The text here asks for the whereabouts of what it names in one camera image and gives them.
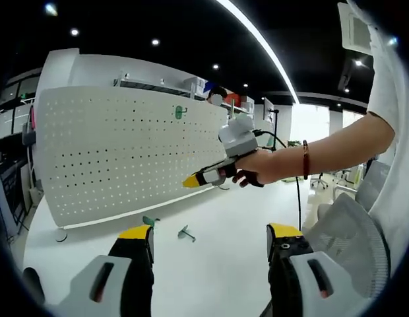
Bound person's right hand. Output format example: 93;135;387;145
223;149;278;189

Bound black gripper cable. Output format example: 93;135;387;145
252;129;303;232

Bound black tripod stand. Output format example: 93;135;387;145
268;108;282;153

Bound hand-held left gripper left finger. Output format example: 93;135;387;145
61;224;156;317

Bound white perforated mounting plate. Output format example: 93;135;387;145
35;86;230;243

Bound black equipment rack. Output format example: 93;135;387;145
0;161;30;229

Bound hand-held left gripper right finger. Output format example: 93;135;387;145
265;223;372;317

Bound grey mesh office chair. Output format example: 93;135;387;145
305;193;390;300

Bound person's white shirt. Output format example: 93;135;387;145
348;0;409;278

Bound red bead bracelet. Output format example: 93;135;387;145
301;139;311;181

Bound white storage shelf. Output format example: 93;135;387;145
229;93;255;115

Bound round ceiling downlights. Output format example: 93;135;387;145
44;3;363;108

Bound metal storage shelving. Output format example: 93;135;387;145
113;74;208;100

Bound grey box on stand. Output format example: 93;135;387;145
22;129;38;146

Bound black rounded object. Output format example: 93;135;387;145
22;266;46;306

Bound long ceiling light strip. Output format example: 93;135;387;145
214;0;300;104

